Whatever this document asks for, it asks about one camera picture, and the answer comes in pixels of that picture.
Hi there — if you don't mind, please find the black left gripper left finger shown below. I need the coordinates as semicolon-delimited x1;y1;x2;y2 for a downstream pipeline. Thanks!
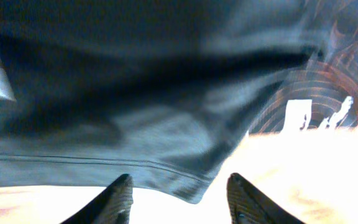
62;174;134;224

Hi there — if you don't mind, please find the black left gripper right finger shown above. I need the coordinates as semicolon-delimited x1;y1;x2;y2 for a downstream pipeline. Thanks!
226;173;304;224

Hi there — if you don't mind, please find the black printed cycling jersey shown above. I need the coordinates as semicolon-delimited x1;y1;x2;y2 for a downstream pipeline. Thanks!
0;0;358;203

